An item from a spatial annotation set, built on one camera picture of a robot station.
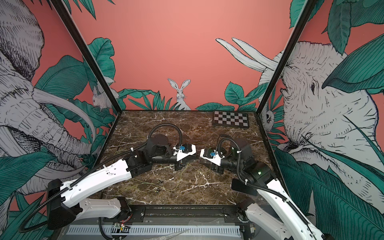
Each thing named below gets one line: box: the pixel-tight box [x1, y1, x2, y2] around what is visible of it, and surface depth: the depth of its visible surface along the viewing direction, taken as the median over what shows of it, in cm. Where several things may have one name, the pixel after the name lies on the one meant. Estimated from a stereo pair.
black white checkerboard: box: [212, 110, 250, 129], surface depth 116 cm
